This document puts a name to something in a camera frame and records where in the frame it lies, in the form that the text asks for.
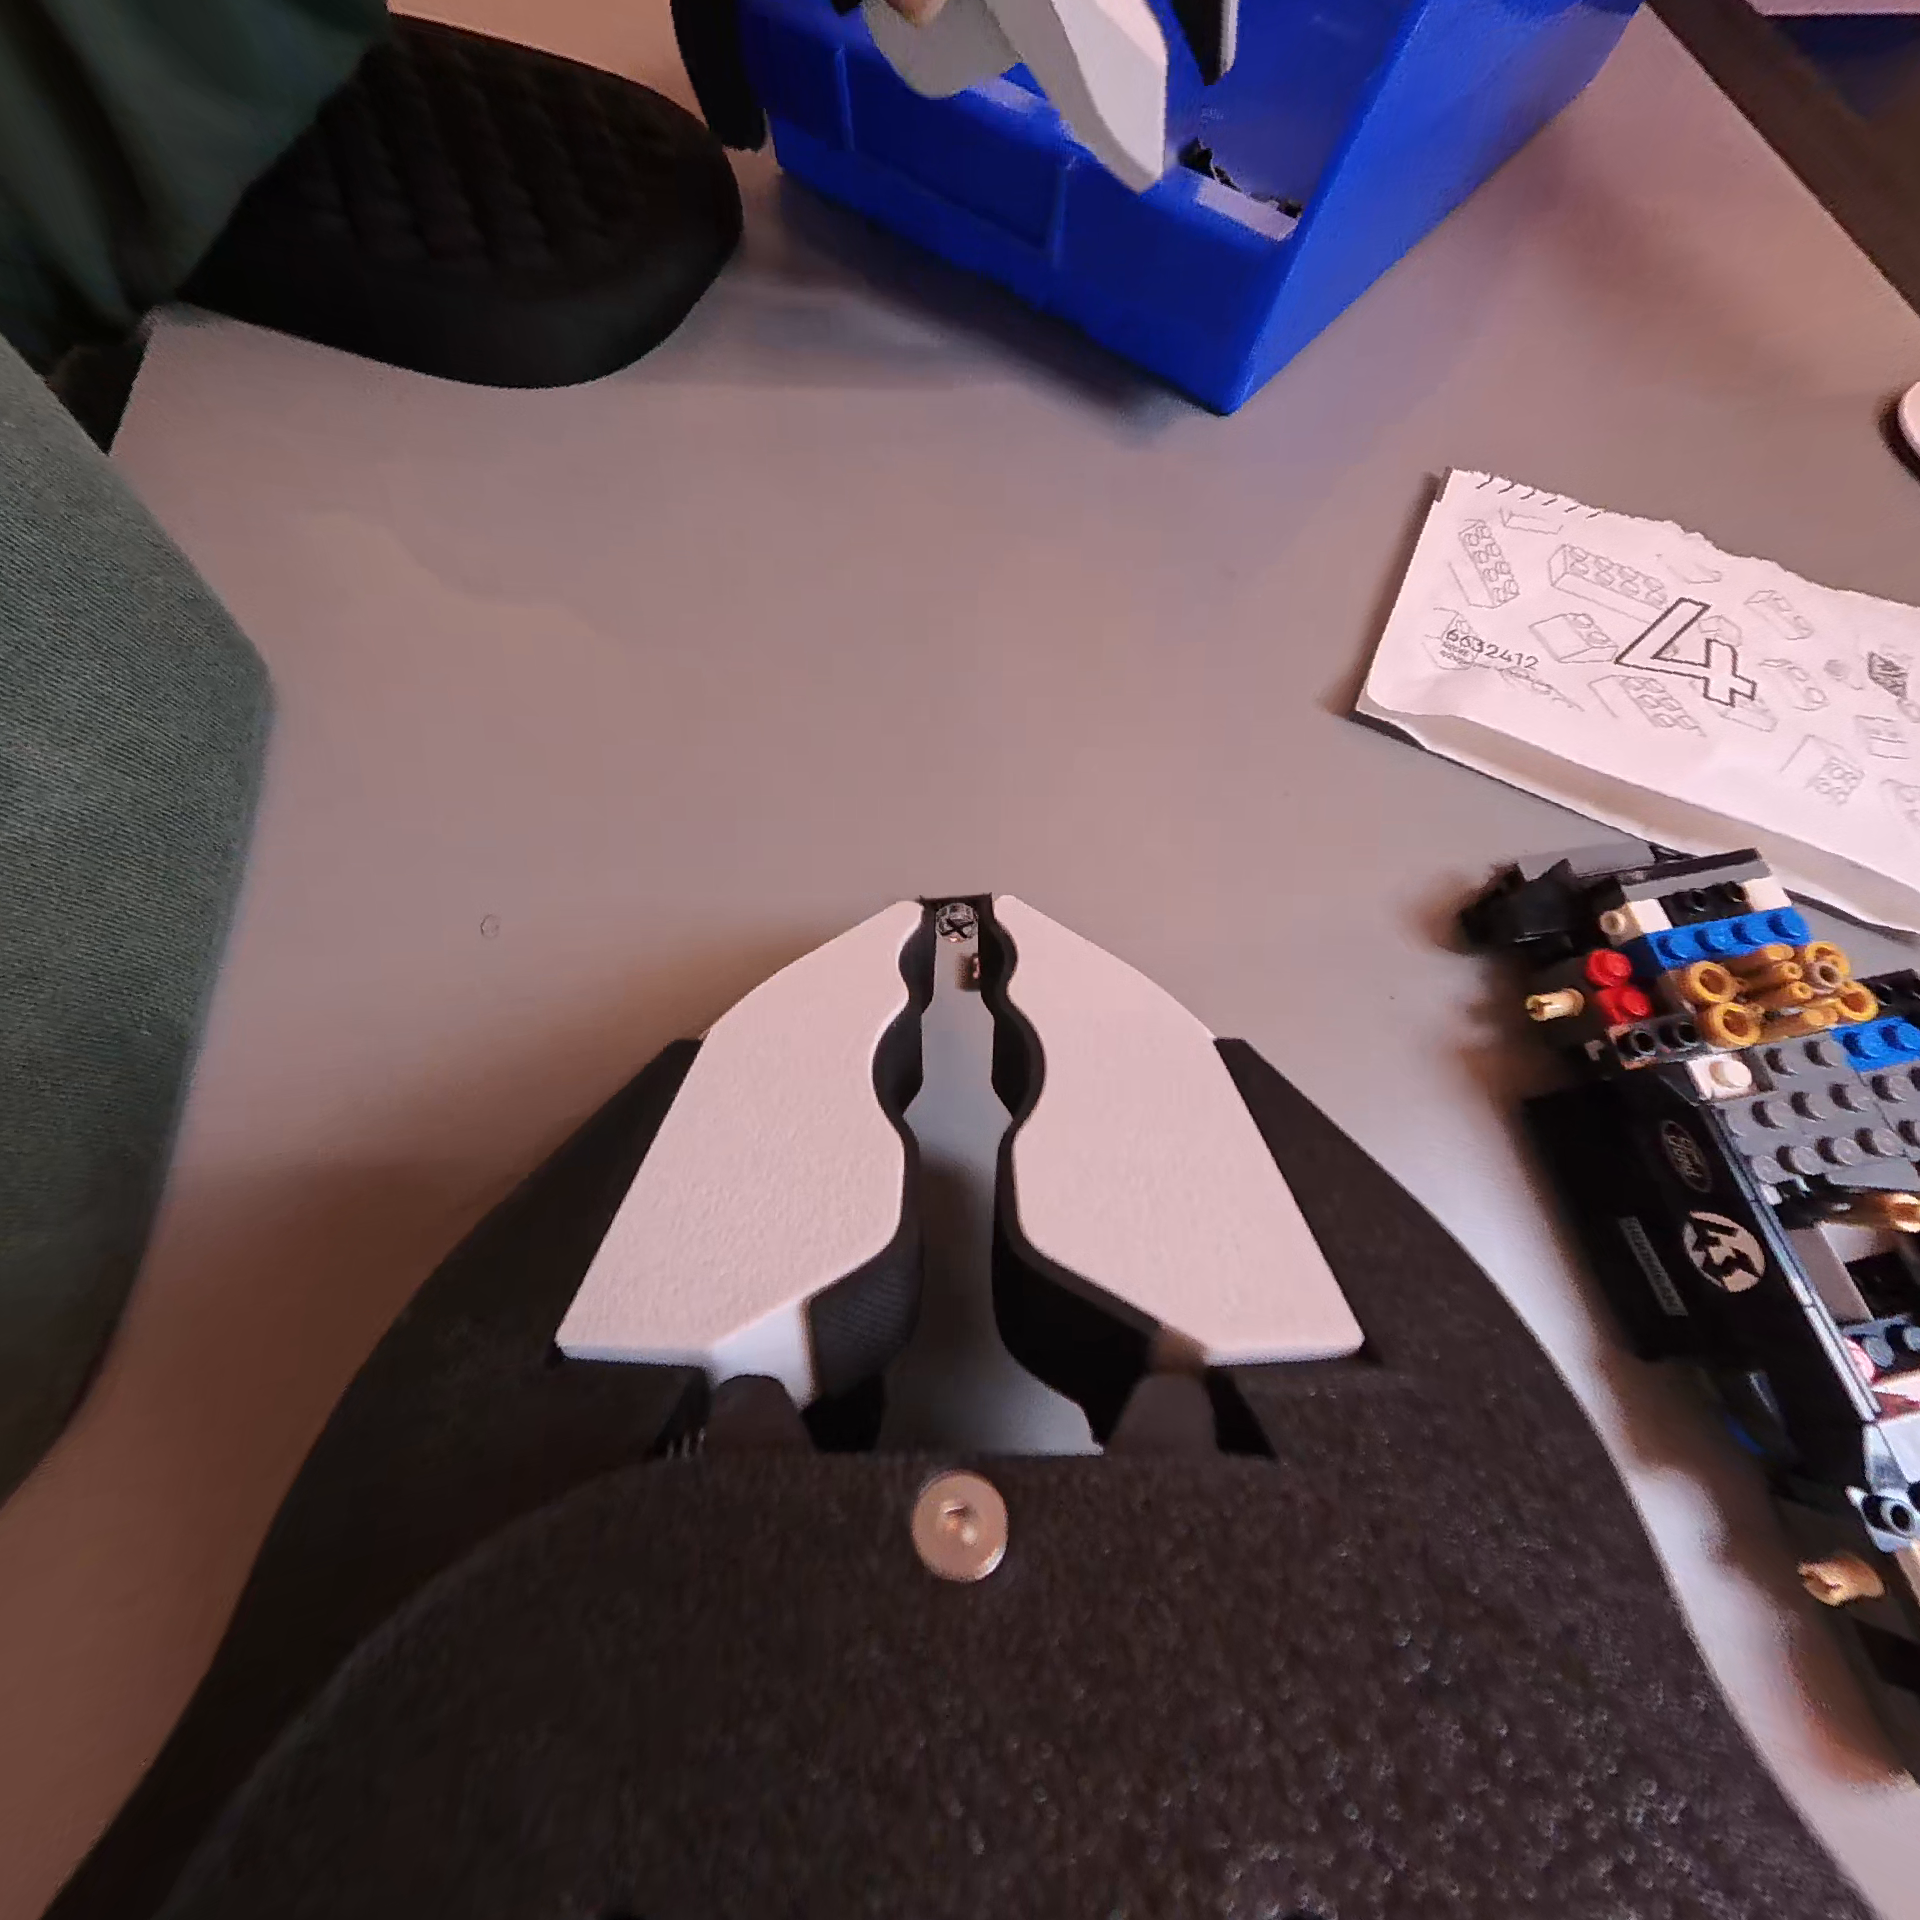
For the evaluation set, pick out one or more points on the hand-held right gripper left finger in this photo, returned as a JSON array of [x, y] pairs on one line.
[[734, 1171]]

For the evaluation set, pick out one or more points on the white book stand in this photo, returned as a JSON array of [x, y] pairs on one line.
[[1908, 429]]

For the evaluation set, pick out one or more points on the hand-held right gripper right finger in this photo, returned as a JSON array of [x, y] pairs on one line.
[[1170, 1185]]

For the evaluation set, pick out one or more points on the blue plastic parts bin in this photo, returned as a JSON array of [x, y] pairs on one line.
[[1350, 226]]

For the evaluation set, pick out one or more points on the small dark grey lego piece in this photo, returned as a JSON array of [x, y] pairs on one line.
[[952, 922]]

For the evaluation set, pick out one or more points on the white numbered paper bag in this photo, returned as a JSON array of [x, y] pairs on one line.
[[1650, 706]]

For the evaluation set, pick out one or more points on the person's left forearm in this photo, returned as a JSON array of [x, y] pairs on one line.
[[135, 150]]

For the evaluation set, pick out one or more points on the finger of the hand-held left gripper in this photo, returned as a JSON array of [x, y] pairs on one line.
[[1108, 77], [1215, 30]]

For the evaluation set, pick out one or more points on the black lego car model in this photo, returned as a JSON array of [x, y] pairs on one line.
[[1770, 1142]]

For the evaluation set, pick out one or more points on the pile of lego pieces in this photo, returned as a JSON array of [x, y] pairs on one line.
[[1238, 178]]

